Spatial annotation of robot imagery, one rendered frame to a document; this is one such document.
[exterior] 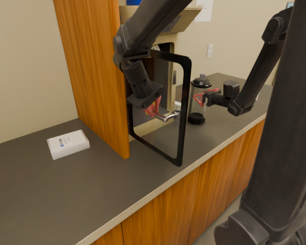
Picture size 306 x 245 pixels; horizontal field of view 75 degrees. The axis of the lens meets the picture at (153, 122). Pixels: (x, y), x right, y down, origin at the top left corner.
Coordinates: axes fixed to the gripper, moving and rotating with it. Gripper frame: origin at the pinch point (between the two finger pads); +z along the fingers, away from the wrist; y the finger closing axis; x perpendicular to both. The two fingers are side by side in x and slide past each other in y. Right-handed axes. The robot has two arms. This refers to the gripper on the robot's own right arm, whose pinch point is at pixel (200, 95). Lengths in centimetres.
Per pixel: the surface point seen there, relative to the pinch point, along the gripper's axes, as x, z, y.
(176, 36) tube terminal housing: -29.1, 5.2, 13.3
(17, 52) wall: -25, 48, 71
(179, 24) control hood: -34.0, -1.5, 18.4
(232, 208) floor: 110, -9, -44
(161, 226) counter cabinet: 52, -14, 42
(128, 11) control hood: -38, -3, 43
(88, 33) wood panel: -32, 13, 51
